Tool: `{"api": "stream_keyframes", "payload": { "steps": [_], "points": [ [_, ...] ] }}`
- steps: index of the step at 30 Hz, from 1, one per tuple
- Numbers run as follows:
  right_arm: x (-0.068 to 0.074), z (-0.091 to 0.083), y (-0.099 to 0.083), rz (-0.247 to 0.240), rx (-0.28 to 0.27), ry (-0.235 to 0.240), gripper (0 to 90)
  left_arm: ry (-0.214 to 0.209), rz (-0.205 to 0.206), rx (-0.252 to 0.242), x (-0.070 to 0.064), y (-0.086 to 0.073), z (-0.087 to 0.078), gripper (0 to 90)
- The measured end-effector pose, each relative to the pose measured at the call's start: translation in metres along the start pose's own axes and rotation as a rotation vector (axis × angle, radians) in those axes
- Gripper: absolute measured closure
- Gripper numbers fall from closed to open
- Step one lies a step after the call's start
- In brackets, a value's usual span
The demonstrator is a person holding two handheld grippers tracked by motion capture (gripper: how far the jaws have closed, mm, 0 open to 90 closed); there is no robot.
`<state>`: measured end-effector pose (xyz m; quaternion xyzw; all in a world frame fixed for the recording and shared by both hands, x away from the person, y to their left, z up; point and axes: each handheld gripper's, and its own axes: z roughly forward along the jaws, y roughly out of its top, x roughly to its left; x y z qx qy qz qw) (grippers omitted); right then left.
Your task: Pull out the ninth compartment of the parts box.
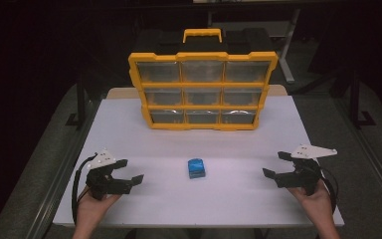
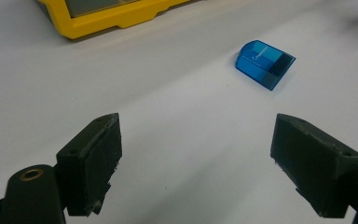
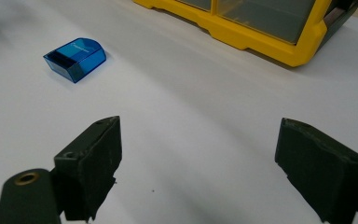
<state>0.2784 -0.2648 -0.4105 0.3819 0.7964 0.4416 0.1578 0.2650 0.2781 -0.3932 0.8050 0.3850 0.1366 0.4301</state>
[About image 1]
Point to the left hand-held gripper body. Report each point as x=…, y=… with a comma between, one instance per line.
x=101, y=181

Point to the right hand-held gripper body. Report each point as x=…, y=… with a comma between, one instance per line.
x=303, y=176

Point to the small blue packet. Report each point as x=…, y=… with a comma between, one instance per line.
x=196, y=168

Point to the yellow black organizer case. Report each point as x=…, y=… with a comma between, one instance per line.
x=203, y=55

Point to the person's left hand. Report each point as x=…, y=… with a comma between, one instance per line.
x=89, y=210

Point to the person's right hand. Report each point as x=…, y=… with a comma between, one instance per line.
x=318, y=205

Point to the black floor stand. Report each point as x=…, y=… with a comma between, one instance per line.
x=355, y=103
x=80, y=106

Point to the grey metal stand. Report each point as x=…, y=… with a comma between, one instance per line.
x=286, y=49

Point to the grid of clear drawers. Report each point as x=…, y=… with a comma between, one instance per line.
x=201, y=71

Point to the aluminium rail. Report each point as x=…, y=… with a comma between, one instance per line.
x=58, y=186
x=371, y=156

